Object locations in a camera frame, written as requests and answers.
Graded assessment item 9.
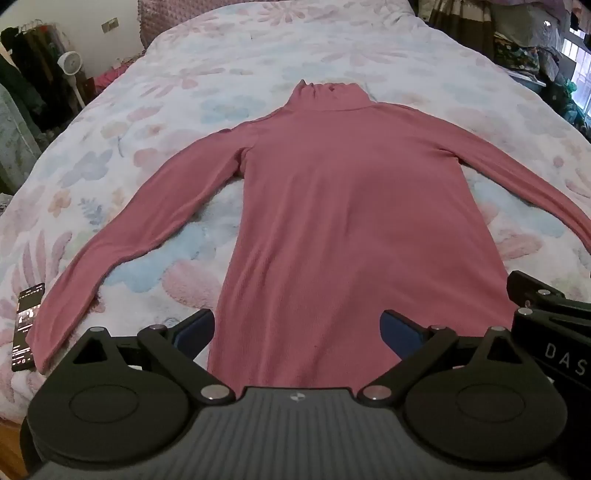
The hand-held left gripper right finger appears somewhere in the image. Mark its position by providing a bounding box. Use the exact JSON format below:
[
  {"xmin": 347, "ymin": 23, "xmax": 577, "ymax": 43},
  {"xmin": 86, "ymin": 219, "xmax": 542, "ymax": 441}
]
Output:
[{"xmin": 358, "ymin": 309, "xmax": 536, "ymax": 407}]

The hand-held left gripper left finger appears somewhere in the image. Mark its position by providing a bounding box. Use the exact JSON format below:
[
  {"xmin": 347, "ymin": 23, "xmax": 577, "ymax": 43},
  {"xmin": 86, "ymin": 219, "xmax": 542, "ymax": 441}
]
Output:
[{"xmin": 69, "ymin": 308, "xmax": 234, "ymax": 407}]

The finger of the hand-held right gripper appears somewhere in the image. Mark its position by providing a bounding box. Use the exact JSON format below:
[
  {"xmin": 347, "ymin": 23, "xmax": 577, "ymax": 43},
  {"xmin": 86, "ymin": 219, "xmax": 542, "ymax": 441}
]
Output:
[
  {"xmin": 513, "ymin": 307, "xmax": 591, "ymax": 334},
  {"xmin": 506, "ymin": 271, "xmax": 591, "ymax": 309}
]

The pink turtleneck sweater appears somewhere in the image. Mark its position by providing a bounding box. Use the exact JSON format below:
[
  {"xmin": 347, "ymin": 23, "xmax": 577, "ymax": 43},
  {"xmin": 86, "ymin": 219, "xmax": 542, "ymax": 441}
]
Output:
[{"xmin": 25, "ymin": 79, "xmax": 591, "ymax": 389}]

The pile of clothes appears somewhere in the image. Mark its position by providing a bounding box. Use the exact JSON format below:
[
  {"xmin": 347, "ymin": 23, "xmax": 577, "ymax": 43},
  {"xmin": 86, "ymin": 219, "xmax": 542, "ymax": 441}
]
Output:
[{"xmin": 492, "ymin": 0, "xmax": 591, "ymax": 132}]

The rack of dark clothes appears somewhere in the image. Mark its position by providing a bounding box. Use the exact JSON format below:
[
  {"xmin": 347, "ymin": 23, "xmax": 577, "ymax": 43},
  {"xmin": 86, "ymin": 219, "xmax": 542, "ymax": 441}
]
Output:
[{"xmin": 0, "ymin": 18, "xmax": 79, "ymax": 139}]

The black smartphone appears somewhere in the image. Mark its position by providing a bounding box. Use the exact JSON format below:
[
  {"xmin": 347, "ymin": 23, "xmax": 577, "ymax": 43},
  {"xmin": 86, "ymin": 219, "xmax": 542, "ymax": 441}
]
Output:
[{"xmin": 10, "ymin": 282, "xmax": 46, "ymax": 372}]

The window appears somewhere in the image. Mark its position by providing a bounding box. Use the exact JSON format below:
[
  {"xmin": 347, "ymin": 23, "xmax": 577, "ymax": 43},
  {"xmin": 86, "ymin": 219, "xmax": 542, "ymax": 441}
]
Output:
[{"xmin": 561, "ymin": 25, "xmax": 591, "ymax": 72}]

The floral fleece blanket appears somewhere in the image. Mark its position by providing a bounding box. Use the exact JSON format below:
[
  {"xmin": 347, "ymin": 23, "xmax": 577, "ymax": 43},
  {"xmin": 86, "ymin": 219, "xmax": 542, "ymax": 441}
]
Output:
[{"xmin": 0, "ymin": 0, "xmax": 591, "ymax": 425}]

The pink cloth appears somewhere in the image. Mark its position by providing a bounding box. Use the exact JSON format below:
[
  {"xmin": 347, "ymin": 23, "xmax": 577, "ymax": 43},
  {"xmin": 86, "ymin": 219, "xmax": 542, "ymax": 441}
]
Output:
[{"xmin": 90, "ymin": 62, "xmax": 139, "ymax": 93}]

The white standing fan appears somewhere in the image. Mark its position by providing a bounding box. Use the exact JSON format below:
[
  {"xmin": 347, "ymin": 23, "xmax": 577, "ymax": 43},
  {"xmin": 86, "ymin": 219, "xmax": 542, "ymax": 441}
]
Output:
[{"xmin": 54, "ymin": 50, "xmax": 93, "ymax": 109}]

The pink textured pillow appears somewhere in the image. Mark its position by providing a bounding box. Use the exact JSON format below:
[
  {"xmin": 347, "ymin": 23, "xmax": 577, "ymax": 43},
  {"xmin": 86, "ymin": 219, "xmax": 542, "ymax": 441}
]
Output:
[{"xmin": 137, "ymin": 0, "xmax": 416, "ymax": 49}]

